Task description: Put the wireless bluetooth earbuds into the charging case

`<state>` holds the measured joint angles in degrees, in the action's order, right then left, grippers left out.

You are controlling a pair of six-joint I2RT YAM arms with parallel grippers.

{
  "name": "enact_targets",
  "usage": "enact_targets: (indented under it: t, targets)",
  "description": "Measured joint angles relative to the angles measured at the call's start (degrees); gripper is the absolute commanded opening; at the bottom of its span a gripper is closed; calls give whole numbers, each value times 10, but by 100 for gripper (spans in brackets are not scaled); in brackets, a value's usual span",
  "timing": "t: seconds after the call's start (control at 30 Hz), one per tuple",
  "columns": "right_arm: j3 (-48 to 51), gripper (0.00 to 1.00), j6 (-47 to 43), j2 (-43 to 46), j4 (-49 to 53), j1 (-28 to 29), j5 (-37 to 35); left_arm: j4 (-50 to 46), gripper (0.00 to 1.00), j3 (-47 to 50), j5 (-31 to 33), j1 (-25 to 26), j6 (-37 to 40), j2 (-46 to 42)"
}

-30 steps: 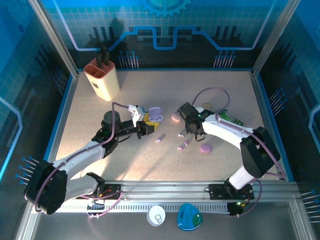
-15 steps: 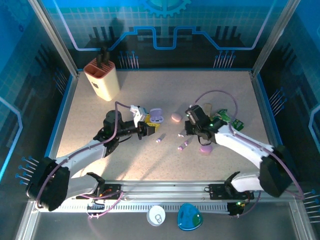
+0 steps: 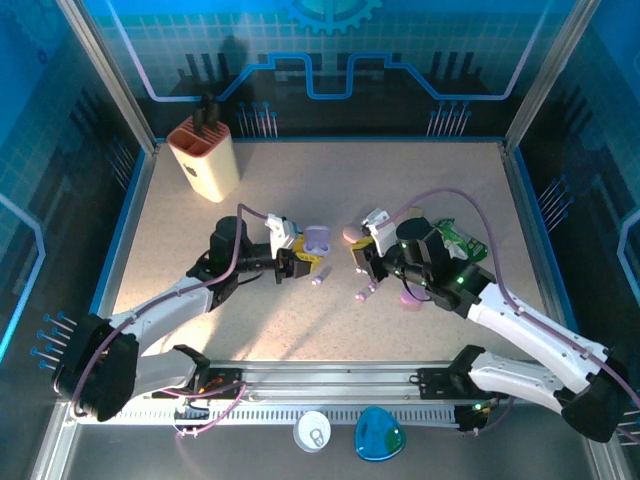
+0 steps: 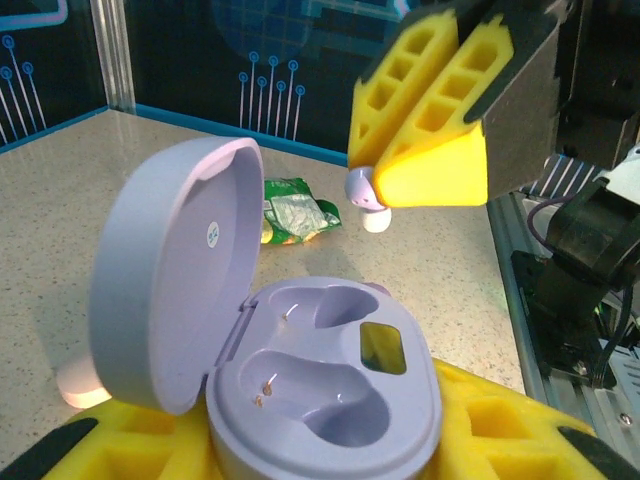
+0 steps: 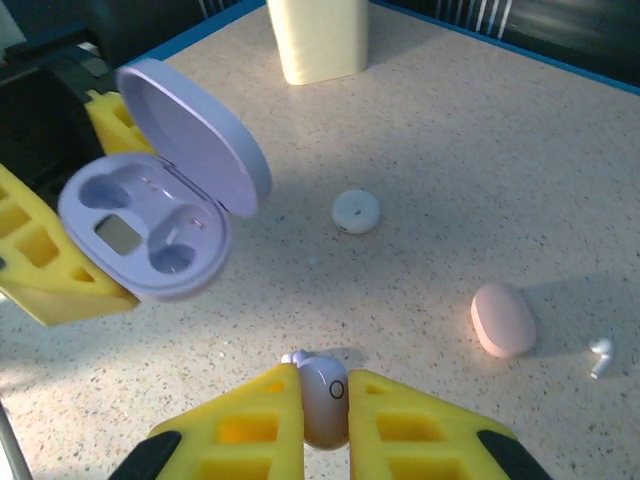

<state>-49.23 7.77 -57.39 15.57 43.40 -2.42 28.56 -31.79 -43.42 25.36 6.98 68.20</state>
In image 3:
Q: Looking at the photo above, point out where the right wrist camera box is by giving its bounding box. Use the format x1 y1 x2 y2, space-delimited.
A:
360 208 396 251

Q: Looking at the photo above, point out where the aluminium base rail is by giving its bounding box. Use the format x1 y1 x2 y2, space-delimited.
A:
57 360 601 404

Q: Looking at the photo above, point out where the blue dome device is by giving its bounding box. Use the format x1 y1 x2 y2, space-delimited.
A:
354 405 407 463

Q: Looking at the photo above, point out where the beige knife block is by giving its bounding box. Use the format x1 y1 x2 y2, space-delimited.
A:
166 117 240 204

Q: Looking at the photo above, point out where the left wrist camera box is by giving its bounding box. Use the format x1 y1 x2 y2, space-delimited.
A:
264 213 304 251

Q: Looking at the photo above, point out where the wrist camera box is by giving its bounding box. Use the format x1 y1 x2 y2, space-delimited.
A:
264 213 304 251
360 208 396 251

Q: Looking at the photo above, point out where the aluminium frame post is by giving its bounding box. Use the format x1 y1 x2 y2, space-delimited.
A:
56 0 160 157
501 0 602 156

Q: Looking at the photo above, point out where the green snack packet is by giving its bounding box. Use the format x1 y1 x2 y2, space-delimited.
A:
433 217 489 262

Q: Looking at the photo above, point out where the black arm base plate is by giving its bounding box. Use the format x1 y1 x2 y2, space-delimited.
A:
416 367 510 400
151 367 246 400

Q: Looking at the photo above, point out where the white pull-tab can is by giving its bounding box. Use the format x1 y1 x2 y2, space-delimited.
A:
292 409 333 454

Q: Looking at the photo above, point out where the lavender earbud charging case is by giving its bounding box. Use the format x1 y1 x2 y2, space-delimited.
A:
302 225 335 259

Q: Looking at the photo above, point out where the aluminium side rail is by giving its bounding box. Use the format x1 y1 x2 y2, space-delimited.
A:
501 142 576 351
87 142 161 351

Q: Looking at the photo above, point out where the white slotted cable duct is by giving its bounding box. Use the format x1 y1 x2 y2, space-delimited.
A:
77 405 459 427

